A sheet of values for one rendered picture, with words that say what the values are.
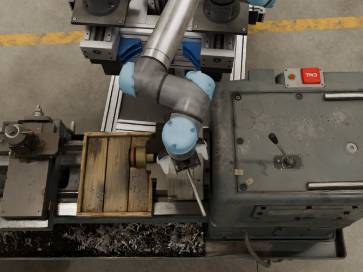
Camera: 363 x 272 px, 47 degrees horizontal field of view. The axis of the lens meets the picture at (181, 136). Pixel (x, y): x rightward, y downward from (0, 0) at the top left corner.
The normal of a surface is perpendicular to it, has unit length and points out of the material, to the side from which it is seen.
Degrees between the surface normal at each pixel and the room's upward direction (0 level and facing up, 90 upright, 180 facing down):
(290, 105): 0
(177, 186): 59
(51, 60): 0
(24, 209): 0
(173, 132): 11
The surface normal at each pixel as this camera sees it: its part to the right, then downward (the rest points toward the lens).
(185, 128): -0.04, -0.22
